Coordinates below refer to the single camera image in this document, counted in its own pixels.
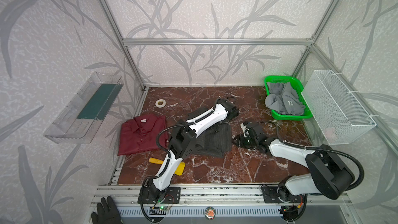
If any dark grey striped shirt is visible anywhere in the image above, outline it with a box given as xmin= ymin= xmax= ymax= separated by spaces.
xmin=181 ymin=105 xmax=232 ymax=158

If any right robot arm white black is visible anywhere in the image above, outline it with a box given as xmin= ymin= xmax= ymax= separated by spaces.
xmin=232 ymin=122 xmax=365 ymax=203

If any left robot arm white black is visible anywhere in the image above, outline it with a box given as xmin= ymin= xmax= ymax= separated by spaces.
xmin=138 ymin=97 xmax=239 ymax=205

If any light grey shirt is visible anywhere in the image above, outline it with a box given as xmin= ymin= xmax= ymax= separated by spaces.
xmin=265 ymin=82 xmax=305 ymax=116

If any green plastic basket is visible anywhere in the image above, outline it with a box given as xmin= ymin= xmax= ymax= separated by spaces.
xmin=264 ymin=76 xmax=313 ymax=121

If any white tape roll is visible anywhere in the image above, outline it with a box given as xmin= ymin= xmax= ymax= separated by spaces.
xmin=155 ymin=99 xmax=166 ymax=108

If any yellow toy shovel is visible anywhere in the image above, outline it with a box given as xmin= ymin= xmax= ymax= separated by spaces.
xmin=149 ymin=158 xmax=186 ymax=176

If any round red sticker badge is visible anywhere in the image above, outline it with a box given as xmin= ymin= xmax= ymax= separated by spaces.
xmin=204 ymin=206 xmax=216 ymax=220

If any maroon folded shirt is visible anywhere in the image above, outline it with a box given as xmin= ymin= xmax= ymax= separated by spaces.
xmin=118 ymin=114 xmax=167 ymax=156

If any small green circuit board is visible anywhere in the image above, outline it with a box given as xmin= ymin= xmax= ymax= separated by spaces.
xmin=152 ymin=205 xmax=169 ymax=211

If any black glove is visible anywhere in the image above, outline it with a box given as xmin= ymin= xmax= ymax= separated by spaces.
xmin=91 ymin=196 xmax=123 ymax=224

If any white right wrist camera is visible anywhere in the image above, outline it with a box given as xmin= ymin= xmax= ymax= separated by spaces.
xmin=240 ymin=122 xmax=248 ymax=136

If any white wire mesh basket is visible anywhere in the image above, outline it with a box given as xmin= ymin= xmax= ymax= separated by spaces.
xmin=302 ymin=69 xmax=377 ymax=145

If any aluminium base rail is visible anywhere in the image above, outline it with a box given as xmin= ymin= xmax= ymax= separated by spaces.
xmin=90 ymin=183 xmax=352 ymax=218

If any clear plastic wall tray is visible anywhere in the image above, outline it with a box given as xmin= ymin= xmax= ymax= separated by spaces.
xmin=44 ymin=72 xmax=124 ymax=144

